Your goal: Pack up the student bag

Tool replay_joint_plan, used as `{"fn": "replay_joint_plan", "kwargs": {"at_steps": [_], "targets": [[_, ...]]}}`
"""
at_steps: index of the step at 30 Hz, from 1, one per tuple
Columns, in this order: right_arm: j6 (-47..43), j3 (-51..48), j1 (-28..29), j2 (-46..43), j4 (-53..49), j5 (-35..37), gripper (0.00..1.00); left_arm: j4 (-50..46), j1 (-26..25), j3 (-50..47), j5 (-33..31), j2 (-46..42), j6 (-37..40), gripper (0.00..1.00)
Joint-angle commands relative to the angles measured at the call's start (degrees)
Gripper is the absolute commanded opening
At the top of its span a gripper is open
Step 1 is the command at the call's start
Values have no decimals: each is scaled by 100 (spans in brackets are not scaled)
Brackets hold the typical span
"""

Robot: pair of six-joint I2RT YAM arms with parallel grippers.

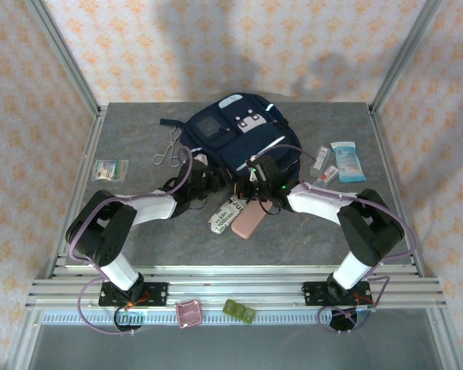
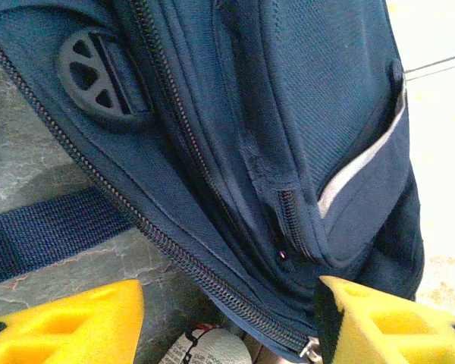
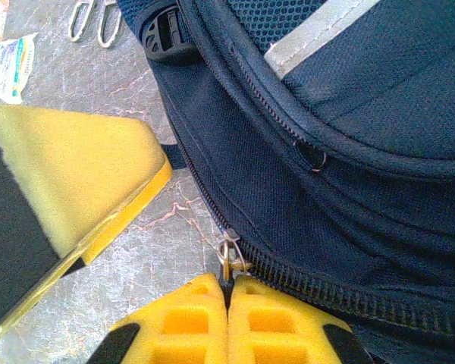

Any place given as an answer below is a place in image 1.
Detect pink phone case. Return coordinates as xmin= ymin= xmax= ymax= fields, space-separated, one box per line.
xmin=231 ymin=200 xmax=275 ymax=240

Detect black white printed packet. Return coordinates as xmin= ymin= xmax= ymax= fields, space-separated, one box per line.
xmin=207 ymin=194 xmax=248 ymax=235

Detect navy blue backpack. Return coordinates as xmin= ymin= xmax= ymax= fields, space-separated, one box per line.
xmin=160 ymin=92 xmax=302 ymax=193

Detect clear plastic tube box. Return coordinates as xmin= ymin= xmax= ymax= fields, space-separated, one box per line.
xmin=309 ymin=145 xmax=332 ymax=177

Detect clear tube with red label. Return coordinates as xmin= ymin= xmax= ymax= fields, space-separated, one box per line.
xmin=312 ymin=165 xmax=340 ymax=189

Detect blue wet wipes packet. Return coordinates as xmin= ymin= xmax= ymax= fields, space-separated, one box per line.
xmin=330 ymin=141 xmax=367 ymax=183

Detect small green tray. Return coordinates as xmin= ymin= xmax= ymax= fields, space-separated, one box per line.
xmin=222 ymin=298 xmax=256 ymax=325

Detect small pink tray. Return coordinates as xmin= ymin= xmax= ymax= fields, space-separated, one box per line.
xmin=175 ymin=298 xmax=204 ymax=329

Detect grey metal lower panel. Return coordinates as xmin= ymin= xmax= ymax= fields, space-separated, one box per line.
xmin=7 ymin=323 xmax=462 ymax=370

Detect metal wire tongs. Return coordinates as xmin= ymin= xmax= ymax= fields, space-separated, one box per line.
xmin=152 ymin=127 xmax=181 ymax=167

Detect aluminium mounting rail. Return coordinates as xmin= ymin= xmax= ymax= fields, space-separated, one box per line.
xmin=25 ymin=264 xmax=448 ymax=311

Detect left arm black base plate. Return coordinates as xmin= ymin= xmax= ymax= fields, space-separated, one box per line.
xmin=99 ymin=281 xmax=169 ymax=308

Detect aluminium side rail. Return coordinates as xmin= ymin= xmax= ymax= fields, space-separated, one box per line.
xmin=368 ymin=107 xmax=425 ymax=277
xmin=46 ymin=106 xmax=109 ymax=278

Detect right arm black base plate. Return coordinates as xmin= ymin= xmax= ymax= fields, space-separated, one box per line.
xmin=301 ymin=281 xmax=371 ymax=308

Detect slotted grey cable duct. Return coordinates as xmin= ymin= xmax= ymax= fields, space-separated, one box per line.
xmin=34 ymin=311 xmax=373 ymax=328

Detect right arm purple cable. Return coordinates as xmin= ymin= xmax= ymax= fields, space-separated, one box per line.
xmin=254 ymin=144 xmax=417 ymax=335

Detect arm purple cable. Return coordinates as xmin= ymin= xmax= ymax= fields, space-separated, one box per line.
xmin=254 ymin=144 xmax=417 ymax=335
xmin=68 ymin=146 xmax=196 ymax=335

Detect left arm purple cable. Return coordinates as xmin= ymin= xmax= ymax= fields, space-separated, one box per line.
xmin=68 ymin=146 xmax=196 ymax=335

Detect aluminium frame post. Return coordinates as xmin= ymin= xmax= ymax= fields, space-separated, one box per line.
xmin=25 ymin=0 xmax=102 ymax=116
xmin=369 ymin=0 xmax=444 ymax=115

